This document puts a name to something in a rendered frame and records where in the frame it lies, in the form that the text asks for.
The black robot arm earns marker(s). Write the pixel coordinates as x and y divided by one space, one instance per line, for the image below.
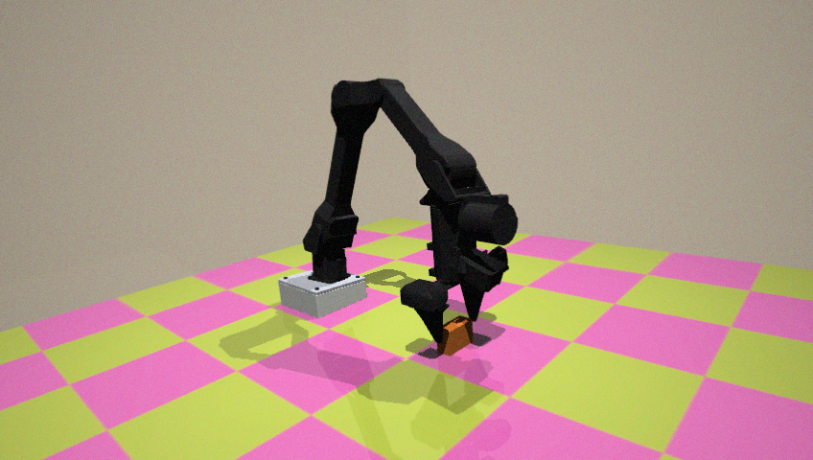
456 211

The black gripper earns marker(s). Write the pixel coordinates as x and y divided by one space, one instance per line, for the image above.
429 298

